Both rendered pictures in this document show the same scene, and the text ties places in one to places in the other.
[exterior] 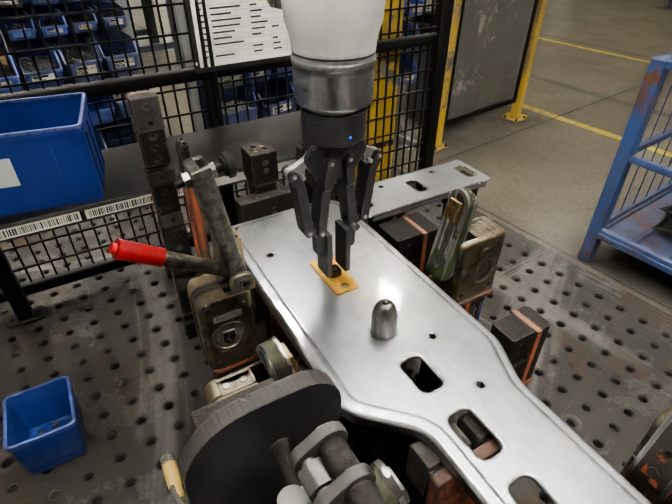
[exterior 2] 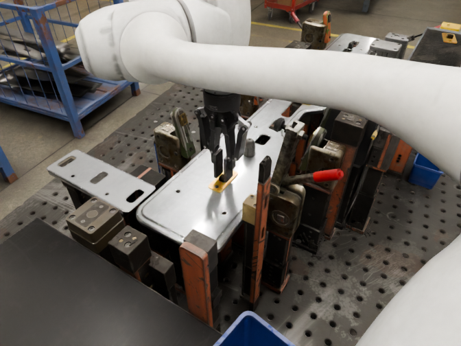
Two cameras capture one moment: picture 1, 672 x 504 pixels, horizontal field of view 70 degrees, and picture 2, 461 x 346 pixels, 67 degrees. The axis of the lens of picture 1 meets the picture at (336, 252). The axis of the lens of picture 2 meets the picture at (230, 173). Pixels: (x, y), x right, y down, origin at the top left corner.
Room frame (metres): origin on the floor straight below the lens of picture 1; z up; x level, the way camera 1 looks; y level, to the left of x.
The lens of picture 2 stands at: (0.82, 0.57, 1.57)
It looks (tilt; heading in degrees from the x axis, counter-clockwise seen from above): 41 degrees down; 242
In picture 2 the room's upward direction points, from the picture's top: straight up
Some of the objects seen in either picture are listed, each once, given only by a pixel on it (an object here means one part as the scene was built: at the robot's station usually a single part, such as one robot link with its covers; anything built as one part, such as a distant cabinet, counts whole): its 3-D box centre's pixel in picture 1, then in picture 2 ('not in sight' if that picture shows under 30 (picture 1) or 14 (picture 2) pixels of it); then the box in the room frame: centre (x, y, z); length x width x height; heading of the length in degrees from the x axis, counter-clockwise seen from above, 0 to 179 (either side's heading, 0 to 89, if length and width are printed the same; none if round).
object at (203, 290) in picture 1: (235, 377); (280, 241); (0.46, 0.15, 0.88); 0.07 x 0.06 x 0.35; 120
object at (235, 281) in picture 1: (242, 281); not in sight; (0.45, 0.11, 1.06); 0.03 x 0.01 x 0.03; 120
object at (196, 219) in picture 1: (212, 296); (258, 249); (0.55, 0.19, 0.95); 0.03 x 0.01 x 0.50; 30
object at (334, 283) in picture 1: (333, 271); (223, 178); (0.54, 0.00, 1.01); 0.08 x 0.04 x 0.01; 30
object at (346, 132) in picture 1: (333, 142); (222, 106); (0.54, 0.00, 1.20); 0.08 x 0.07 x 0.09; 120
